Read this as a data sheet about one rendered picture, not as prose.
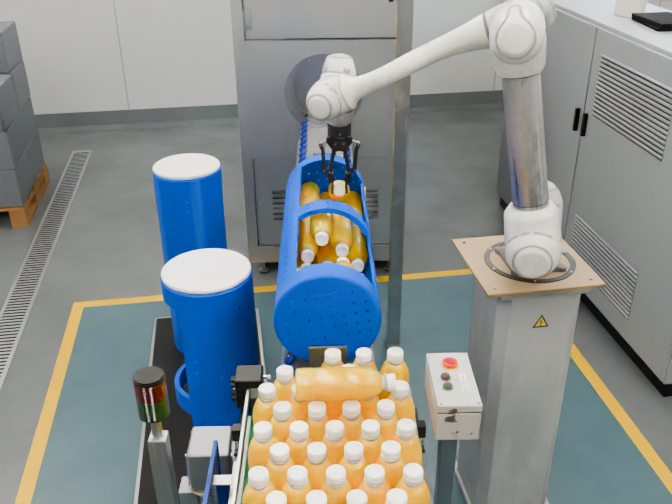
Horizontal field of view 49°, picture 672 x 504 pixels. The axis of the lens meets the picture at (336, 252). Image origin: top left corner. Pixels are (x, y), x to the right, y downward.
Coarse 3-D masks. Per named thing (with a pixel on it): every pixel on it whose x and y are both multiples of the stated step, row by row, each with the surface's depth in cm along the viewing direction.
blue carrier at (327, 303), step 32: (320, 160) 259; (288, 192) 253; (320, 192) 271; (288, 224) 227; (288, 256) 207; (288, 288) 190; (320, 288) 190; (352, 288) 190; (288, 320) 194; (320, 320) 194; (352, 320) 194; (352, 352) 200
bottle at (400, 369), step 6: (402, 360) 179; (384, 366) 180; (390, 366) 179; (396, 366) 178; (402, 366) 179; (384, 372) 179; (390, 372) 178; (396, 372) 178; (402, 372) 179; (408, 372) 181; (396, 378) 178; (402, 378) 179; (408, 378) 181; (384, 396) 182
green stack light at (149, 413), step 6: (138, 402) 149; (162, 402) 149; (168, 402) 152; (138, 408) 150; (144, 408) 148; (150, 408) 148; (156, 408) 149; (162, 408) 150; (168, 408) 152; (138, 414) 151; (144, 414) 149; (150, 414) 149; (156, 414) 149; (162, 414) 150; (168, 414) 152; (144, 420) 150; (150, 420) 150; (156, 420) 150; (162, 420) 151
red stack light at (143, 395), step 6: (162, 384) 148; (138, 390) 147; (144, 390) 146; (150, 390) 146; (156, 390) 147; (162, 390) 148; (138, 396) 148; (144, 396) 147; (150, 396) 147; (156, 396) 148; (162, 396) 149; (144, 402) 148; (150, 402) 148; (156, 402) 148
